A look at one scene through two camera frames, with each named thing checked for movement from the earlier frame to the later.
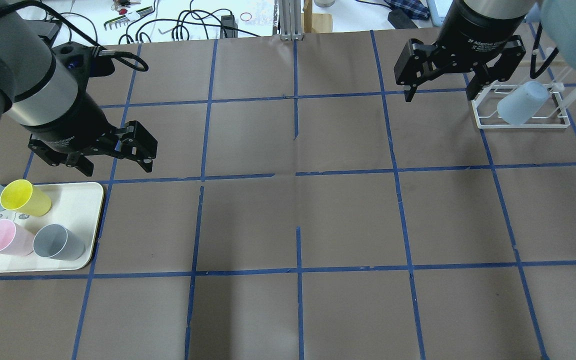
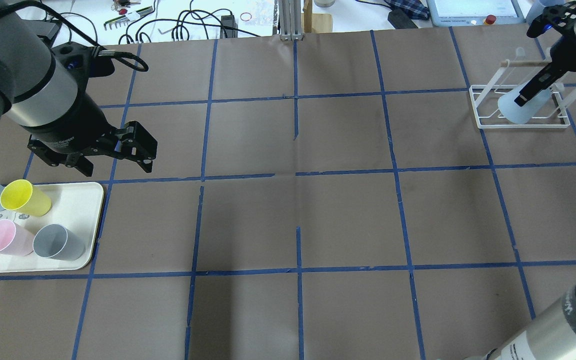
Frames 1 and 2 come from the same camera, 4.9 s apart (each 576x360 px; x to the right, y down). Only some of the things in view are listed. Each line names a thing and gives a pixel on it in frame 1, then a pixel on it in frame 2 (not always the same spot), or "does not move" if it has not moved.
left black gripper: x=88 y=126 does not move
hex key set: x=127 y=18 does not move
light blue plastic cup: x=522 y=104 does not move
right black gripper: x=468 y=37 to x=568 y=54
